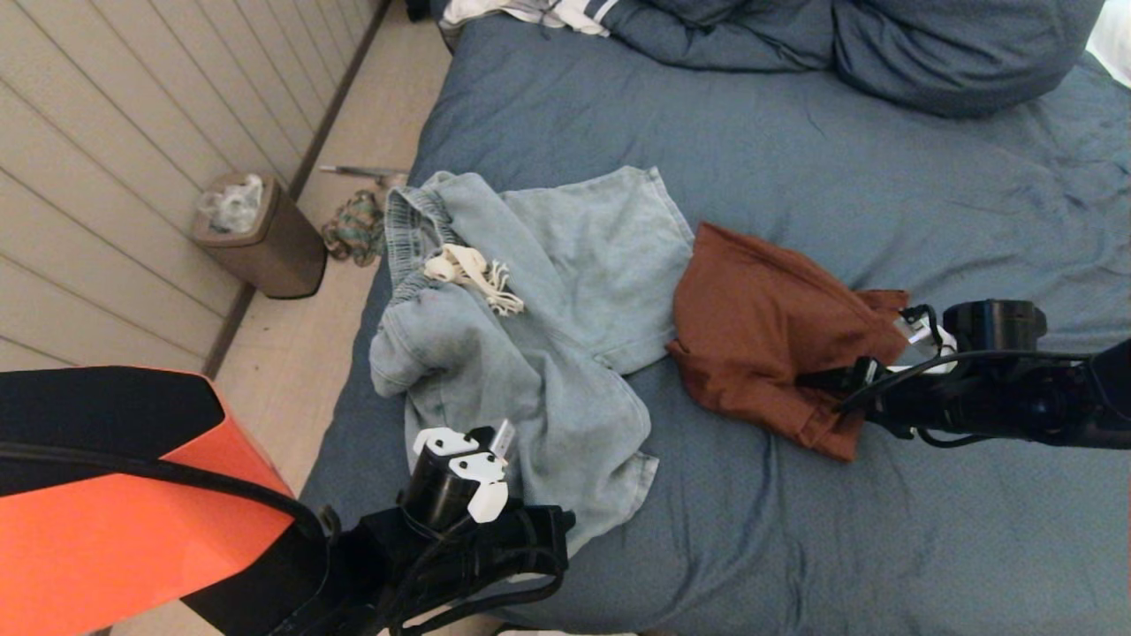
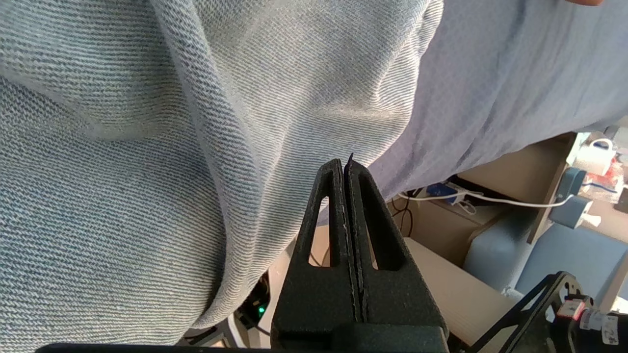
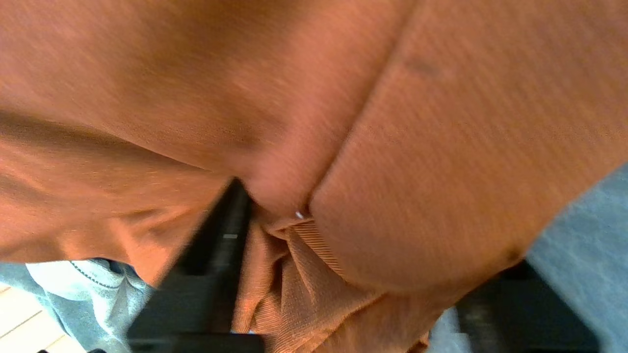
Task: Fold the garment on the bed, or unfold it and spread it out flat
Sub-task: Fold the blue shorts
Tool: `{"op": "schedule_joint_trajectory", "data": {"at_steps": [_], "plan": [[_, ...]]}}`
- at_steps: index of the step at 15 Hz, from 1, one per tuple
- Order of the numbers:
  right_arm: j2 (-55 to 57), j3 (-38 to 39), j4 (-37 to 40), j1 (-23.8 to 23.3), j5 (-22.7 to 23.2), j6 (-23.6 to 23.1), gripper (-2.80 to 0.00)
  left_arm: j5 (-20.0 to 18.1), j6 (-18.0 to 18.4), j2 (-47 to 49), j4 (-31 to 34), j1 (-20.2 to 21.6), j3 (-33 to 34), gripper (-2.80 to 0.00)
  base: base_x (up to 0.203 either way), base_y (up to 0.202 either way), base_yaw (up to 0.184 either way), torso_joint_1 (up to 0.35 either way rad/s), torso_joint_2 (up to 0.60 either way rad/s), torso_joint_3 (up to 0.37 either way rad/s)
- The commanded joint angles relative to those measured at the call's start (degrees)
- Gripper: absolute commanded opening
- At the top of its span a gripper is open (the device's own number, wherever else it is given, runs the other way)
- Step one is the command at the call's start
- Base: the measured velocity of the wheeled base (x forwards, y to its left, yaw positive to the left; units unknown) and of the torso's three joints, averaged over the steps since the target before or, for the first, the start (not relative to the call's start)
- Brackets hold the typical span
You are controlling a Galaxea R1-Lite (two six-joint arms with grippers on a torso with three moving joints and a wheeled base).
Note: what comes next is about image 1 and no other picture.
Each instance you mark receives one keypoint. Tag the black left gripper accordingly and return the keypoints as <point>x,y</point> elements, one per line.
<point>521,539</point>

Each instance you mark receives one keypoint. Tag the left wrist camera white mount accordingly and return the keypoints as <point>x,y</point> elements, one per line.
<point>490,503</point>

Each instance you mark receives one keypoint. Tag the white striped garment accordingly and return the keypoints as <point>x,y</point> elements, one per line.
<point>565,13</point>

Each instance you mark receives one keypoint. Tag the white pillow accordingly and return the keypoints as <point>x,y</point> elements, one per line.
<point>1115,35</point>

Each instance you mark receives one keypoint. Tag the light blue denim shorts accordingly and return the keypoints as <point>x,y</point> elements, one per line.
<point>574,265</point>

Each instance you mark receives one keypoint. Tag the rust brown shorts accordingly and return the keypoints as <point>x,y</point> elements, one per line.
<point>760,327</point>

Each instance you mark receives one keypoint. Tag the blue bed cover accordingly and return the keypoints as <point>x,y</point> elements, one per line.
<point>884,132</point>

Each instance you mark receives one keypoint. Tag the clear plastic bin bag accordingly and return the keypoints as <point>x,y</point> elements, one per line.
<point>234,206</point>

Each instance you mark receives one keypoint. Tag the crumpled blue duvet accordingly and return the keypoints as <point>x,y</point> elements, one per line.
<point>928,53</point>

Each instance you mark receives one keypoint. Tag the multicoloured rag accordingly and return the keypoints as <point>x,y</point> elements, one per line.
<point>355,230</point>

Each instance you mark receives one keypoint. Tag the thin silver metal rod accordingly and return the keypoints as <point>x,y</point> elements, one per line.
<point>358,171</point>

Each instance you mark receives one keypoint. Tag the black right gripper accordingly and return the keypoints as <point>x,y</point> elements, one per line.
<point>910,402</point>

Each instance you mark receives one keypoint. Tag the small black object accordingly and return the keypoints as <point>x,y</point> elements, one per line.
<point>417,9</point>

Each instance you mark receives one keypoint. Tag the brown trash bin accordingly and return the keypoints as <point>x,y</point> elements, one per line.
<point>283,256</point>

